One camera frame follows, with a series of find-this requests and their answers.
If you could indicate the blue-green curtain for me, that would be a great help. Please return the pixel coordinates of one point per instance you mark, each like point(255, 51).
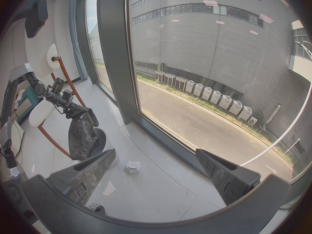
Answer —
point(76, 45)

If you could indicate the white trash bin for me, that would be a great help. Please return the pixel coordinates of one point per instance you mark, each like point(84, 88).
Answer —
point(107, 142)

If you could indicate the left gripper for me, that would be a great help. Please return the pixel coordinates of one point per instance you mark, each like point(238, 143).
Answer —
point(75, 110)

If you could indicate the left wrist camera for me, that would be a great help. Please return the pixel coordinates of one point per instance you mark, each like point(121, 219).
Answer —
point(67, 96)

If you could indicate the black plastic bag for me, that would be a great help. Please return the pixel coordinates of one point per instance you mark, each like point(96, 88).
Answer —
point(80, 138)

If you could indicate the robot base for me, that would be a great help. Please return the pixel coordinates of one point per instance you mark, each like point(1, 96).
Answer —
point(15, 173)

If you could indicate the window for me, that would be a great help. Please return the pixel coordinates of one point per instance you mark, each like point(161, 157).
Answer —
point(112, 57)

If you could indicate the crumpled white paper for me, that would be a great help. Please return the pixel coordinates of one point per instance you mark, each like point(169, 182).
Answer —
point(133, 166)

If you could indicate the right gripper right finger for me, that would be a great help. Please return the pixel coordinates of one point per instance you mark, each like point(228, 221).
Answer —
point(226, 177)

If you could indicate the white cushioned wooden chair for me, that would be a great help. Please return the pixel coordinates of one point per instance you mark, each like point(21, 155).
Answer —
point(40, 114)

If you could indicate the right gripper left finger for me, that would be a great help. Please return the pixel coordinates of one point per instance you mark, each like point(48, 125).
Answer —
point(82, 179)

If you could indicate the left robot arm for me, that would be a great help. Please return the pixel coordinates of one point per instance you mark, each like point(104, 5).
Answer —
point(20, 71)

